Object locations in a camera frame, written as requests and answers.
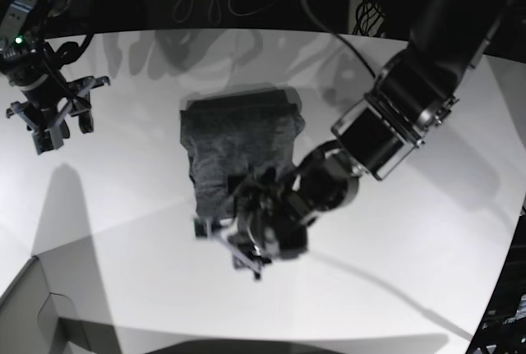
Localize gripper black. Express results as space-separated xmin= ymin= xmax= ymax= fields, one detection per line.
xmin=193 ymin=168 xmax=316 ymax=280
xmin=6 ymin=76 xmax=111 ymax=134

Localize dark grey t-shirt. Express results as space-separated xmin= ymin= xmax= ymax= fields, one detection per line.
xmin=180 ymin=87 xmax=305 ymax=219

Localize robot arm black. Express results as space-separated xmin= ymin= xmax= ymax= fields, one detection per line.
xmin=194 ymin=0 xmax=511 ymax=278
xmin=1 ymin=0 xmax=99 ymax=137

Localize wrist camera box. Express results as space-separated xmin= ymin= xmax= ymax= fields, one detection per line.
xmin=32 ymin=126 xmax=69 ymax=155

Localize black cable bundle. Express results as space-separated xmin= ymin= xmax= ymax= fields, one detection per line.
xmin=353 ymin=0 xmax=387 ymax=38

